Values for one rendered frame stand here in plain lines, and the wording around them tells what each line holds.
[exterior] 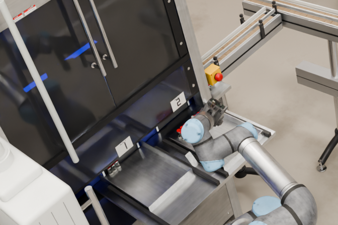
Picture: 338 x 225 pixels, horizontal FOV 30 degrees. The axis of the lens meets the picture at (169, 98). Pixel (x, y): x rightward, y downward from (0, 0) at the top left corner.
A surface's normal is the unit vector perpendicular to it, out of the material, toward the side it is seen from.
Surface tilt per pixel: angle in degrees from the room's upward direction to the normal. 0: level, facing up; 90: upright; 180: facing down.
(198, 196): 0
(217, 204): 90
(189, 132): 63
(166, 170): 0
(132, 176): 0
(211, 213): 90
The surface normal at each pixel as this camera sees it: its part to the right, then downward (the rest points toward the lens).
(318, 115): -0.24, -0.76
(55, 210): 0.68, 0.32
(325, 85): -0.70, 0.57
